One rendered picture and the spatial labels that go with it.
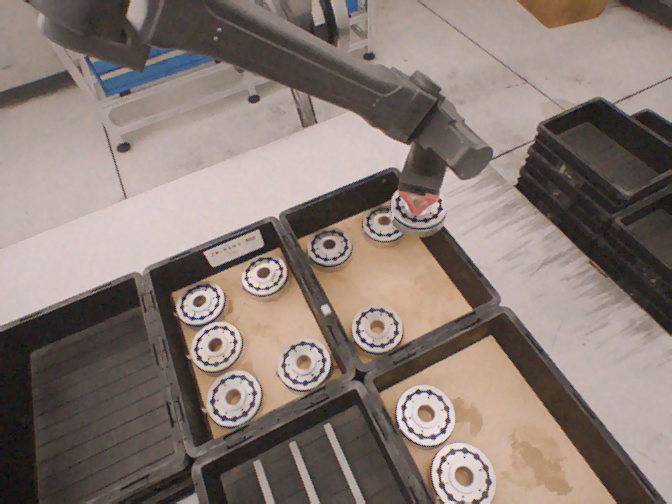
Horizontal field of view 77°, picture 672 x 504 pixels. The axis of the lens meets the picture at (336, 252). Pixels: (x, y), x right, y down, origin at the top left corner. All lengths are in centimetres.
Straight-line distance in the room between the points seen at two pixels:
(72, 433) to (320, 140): 102
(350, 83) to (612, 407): 86
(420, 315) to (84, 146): 247
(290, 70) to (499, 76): 262
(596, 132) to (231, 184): 137
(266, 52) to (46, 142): 282
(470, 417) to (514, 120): 208
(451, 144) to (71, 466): 85
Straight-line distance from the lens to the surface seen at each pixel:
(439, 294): 93
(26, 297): 139
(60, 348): 108
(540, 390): 87
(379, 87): 51
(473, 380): 87
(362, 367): 75
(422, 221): 77
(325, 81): 46
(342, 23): 103
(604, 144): 190
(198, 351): 89
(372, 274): 94
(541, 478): 86
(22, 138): 332
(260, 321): 92
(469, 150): 58
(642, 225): 184
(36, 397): 106
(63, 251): 143
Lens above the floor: 164
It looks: 56 degrees down
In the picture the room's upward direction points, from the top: 7 degrees counter-clockwise
